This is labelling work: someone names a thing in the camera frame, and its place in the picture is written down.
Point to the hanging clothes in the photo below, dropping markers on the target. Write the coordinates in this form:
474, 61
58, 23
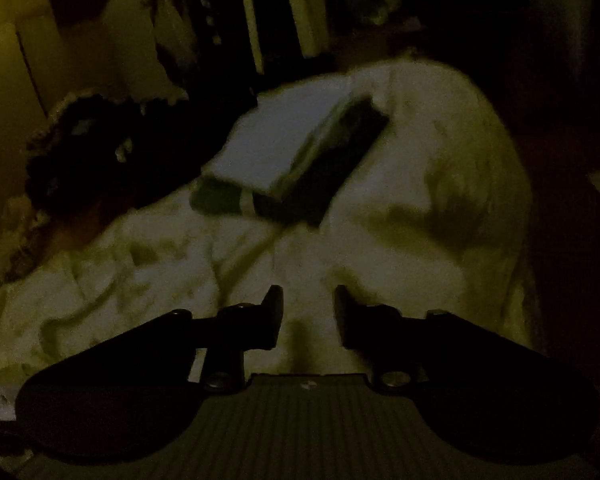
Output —
230, 10

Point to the patterned cloth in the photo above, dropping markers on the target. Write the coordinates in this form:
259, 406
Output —
10, 240

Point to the white bed blanket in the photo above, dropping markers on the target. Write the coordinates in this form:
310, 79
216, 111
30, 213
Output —
430, 160

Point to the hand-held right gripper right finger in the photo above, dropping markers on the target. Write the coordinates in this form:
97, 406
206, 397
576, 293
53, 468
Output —
342, 310

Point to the frilly knitted cloth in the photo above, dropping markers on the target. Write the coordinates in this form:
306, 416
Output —
80, 105

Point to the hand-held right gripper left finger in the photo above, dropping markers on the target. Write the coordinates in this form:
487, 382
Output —
274, 307

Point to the white garment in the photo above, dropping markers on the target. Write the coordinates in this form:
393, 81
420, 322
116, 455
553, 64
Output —
275, 135

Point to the dark bedside furniture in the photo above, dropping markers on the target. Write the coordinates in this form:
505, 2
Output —
375, 0

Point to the beige padded headboard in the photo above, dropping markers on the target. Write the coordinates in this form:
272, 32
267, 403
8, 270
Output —
5, 85

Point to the pile of dark clothes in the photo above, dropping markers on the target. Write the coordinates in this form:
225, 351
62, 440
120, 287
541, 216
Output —
145, 155

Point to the dark garment with stripe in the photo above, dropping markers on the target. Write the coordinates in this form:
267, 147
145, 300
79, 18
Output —
325, 175

